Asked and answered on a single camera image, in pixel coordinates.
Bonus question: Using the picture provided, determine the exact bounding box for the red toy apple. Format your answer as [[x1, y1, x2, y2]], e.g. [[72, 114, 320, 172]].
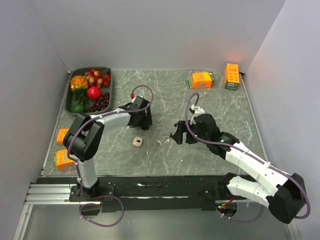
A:
[[87, 86, 102, 101]]

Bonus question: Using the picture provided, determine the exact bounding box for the orange box upper left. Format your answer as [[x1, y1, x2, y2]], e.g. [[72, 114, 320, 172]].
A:
[[56, 128, 69, 145]]

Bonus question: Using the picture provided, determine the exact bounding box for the orange box lower left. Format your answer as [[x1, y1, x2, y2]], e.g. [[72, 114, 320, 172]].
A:
[[54, 149, 75, 171]]

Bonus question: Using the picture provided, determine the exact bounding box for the orange box top centre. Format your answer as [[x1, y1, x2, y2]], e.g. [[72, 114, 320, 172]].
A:
[[186, 72, 215, 89]]

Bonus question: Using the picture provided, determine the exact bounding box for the green toy avocado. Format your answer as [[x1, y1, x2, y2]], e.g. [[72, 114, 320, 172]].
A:
[[69, 104, 86, 114]]

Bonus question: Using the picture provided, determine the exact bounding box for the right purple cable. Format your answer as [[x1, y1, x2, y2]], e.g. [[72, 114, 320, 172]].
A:
[[184, 92, 311, 223]]

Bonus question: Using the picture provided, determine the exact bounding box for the dark purple grape bunch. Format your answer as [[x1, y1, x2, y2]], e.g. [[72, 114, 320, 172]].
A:
[[88, 92, 110, 113]]

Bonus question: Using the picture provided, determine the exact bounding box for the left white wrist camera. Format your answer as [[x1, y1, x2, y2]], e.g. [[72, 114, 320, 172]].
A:
[[131, 95, 144, 106]]

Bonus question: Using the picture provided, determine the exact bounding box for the red yellow cherry bunch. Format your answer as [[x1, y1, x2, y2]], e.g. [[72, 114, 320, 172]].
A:
[[84, 68, 111, 88]]

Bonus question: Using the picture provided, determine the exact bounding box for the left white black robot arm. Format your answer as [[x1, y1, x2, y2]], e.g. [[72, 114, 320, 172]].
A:
[[63, 95, 152, 201]]

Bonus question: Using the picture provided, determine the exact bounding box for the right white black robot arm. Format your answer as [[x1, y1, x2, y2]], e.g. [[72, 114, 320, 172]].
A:
[[169, 113, 307, 224]]

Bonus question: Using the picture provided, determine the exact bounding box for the orange yellow toy pineapple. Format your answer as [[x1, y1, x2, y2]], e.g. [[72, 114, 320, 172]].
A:
[[69, 75, 89, 105]]

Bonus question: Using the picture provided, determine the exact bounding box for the orange green carton upright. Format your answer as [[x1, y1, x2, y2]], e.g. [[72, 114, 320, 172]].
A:
[[224, 63, 240, 90]]

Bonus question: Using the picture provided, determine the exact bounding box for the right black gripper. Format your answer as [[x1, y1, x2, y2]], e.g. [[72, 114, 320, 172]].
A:
[[171, 120, 210, 145]]

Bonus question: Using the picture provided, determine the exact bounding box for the dark green fruit tray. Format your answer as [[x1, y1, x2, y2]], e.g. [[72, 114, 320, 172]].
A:
[[64, 67, 113, 115]]

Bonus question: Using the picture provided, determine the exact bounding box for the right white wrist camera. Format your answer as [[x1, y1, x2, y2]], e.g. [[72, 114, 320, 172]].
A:
[[189, 104, 205, 125]]

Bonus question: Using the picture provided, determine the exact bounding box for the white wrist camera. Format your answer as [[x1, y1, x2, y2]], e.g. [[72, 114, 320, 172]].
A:
[[189, 104, 205, 125], [131, 95, 144, 106]]

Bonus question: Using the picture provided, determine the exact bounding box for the orange box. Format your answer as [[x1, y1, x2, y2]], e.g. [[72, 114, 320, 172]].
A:
[[56, 128, 69, 145], [54, 149, 75, 171], [186, 72, 215, 89]]

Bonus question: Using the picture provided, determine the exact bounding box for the beige earbud charging case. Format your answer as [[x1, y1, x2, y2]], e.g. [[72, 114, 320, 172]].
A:
[[132, 136, 143, 148]]

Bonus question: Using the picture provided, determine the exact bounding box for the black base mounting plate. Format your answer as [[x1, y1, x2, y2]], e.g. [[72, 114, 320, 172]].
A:
[[69, 175, 239, 213]]

